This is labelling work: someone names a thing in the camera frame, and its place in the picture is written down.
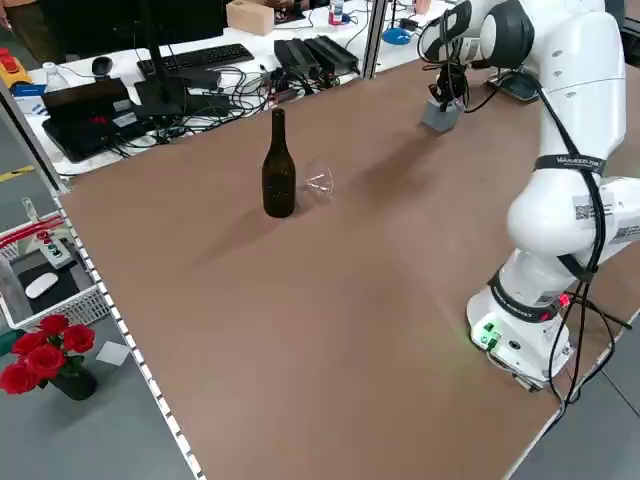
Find brown cardboard box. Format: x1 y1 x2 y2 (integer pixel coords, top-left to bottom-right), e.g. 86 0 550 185
225 0 276 36

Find clear glass cup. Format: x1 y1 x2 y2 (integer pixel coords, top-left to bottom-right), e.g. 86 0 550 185
301 157 337 202

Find person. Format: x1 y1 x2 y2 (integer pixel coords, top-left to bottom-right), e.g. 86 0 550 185
0 0 54 64

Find black power supply unit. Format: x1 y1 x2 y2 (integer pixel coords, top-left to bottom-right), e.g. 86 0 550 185
304 35 360 74
273 38 321 76

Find white button box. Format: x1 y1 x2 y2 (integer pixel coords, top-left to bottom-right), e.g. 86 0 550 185
40 230 75 270

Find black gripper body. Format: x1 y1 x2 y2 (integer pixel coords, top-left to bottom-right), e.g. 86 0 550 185
435 58 468 89

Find white card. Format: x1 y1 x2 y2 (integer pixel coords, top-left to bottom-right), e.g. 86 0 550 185
95 341 130 367

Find blue box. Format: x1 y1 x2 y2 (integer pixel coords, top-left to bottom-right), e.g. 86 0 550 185
9 82 47 99

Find black mouse pad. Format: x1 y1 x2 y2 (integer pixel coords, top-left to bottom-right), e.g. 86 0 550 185
13 262 82 314

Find black laptop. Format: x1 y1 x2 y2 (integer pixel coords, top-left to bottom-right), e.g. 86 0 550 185
39 78 151 164

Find black vase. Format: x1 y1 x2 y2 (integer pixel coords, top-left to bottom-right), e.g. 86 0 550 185
48 367 98 402

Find aluminium table edge rail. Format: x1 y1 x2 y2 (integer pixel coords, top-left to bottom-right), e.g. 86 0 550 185
52 192 207 480

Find grey part base block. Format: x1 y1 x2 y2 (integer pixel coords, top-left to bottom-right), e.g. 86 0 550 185
420 96 462 135

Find black keyboard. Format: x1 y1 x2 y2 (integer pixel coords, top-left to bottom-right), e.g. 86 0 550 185
136 43 256 77

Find black monitor with stand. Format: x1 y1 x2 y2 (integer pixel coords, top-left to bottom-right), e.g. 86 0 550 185
49 0 225 120

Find clear water bottle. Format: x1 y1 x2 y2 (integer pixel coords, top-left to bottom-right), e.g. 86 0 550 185
41 61 70 94

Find aluminium frame post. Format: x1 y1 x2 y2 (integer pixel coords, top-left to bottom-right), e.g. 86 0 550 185
0 82 72 194
360 0 390 80

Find white plastic basket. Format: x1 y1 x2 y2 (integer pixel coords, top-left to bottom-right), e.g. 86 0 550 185
0 212 112 331

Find white computer mouse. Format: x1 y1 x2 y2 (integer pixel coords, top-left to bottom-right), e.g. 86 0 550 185
25 272 59 300

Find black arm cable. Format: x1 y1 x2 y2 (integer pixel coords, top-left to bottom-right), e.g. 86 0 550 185
424 4 634 409

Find black flat device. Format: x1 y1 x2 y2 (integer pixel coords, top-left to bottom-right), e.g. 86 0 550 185
487 69 542 104

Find red rose bouquet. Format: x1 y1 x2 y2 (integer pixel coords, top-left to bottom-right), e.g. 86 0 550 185
0 313 97 396

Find dark brown glass bottle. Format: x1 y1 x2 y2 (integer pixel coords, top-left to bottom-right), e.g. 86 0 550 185
261 108 297 219

